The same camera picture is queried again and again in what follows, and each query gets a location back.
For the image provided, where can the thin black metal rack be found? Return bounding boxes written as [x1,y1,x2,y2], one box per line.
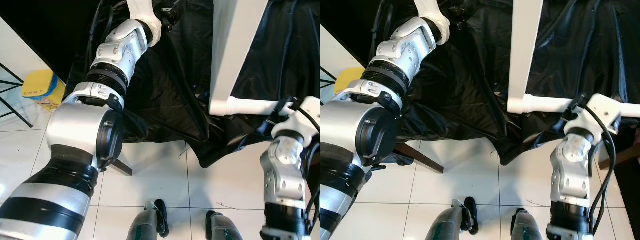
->
[320,67,335,96]
[0,62,35,129]

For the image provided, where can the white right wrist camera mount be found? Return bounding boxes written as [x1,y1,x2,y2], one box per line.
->
[564,94,623,146]
[272,96,321,148]

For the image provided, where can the robot right leg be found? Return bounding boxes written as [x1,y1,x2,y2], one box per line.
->
[510,207,551,240]
[206,210,243,240]

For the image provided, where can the robot leg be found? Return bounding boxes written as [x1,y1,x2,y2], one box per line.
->
[425,197,480,240]
[127,199,170,240]
[206,210,243,240]
[510,207,551,240]

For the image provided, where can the dark brown wooden plank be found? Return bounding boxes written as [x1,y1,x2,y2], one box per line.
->
[597,145,640,171]

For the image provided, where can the white plastic table top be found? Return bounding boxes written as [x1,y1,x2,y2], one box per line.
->
[209,0,271,117]
[506,0,546,116]

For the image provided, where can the robot left leg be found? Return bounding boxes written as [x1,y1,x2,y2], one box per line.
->
[425,197,480,240]
[127,199,170,240]

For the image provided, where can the black plastic sheet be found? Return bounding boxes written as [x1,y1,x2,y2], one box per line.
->
[65,0,321,168]
[367,0,640,166]

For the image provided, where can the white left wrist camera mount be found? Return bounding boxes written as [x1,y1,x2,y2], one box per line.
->
[414,0,451,46]
[126,0,163,48]

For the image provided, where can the white plastic table leg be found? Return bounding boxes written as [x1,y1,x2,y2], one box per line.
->
[524,94,640,119]
[224,96,296,117]

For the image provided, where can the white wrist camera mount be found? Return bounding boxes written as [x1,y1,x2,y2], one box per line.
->
[414,0,451,46]
[564,94,623,146]
[272,96,321,148]
[126,0,163,48]

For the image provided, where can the yellow box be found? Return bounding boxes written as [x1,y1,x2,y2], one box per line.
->
[334,67,368,96]
[21,69,67,112]

